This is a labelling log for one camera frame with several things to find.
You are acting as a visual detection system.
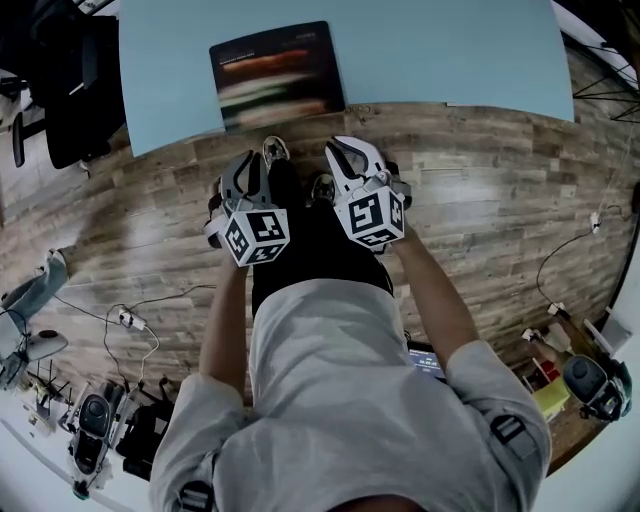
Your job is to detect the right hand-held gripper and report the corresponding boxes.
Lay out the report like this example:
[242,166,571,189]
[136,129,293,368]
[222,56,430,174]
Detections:
[324,136,413,257]

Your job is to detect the person's right forearm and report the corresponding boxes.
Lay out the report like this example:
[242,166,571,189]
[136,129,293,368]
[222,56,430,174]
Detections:
[389,232,479,389]

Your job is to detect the person's left shoe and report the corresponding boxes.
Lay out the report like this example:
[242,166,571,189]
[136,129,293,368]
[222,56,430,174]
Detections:
[262,135,291,164]

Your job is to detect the white power strip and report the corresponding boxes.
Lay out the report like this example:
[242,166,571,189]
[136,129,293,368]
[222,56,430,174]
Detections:
[117,308,149,331]

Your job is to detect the person's shoe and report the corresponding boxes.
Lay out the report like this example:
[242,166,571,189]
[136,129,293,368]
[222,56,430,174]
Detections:
[309,173,337,206]
[262,135,291,164]

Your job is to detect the person's right shoe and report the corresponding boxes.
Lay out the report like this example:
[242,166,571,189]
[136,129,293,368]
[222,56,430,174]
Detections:
[309,173,337,206]

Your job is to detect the dark printed mouse pad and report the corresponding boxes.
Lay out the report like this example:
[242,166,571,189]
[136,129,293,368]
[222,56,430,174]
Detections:
[208,19,347,135]

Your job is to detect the yellow-green box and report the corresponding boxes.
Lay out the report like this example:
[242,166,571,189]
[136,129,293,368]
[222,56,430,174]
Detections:
[532,379,571,424]

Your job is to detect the black mesh office chair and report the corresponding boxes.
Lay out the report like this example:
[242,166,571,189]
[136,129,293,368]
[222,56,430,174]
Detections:
[12,0,126,170]

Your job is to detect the person's black trousers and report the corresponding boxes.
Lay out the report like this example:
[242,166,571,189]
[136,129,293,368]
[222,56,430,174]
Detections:
[249,159,392,317]

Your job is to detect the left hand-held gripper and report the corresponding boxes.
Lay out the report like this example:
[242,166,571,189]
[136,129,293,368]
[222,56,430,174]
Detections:
[202,150,293,269]

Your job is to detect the grey device with black dial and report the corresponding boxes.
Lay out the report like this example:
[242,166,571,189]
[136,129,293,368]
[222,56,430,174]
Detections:
[67,392,114,499]
[562,354,629,422]

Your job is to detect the person's left forearm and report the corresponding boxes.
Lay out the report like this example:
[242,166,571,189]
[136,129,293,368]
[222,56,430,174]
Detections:
[199,257,251,402]

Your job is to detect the person's grey shirt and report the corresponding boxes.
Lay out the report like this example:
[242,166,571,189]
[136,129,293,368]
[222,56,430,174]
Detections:
[149,278,554,512]

